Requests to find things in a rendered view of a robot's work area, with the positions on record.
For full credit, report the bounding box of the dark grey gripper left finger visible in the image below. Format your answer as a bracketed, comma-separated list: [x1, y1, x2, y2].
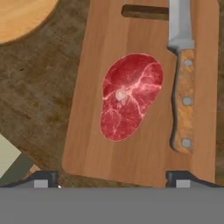
[2, 171, 59, 189]

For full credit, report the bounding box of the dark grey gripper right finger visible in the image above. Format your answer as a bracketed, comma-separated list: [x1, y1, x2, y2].
[165, 171, 224, 189]

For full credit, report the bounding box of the wooden cutting board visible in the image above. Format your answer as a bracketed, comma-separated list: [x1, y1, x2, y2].
[61, 0, 221, 188]

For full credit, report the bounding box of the raw red meat steak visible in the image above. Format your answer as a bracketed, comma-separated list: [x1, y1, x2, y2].
[100, 52, 164, 143]

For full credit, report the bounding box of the round wooden plate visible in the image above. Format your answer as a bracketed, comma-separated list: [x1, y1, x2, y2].
[0, 0, 60, 46]

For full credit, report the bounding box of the wooden-handled kitchen knife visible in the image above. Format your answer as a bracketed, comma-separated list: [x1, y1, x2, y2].
[166, 0, 196, 155]

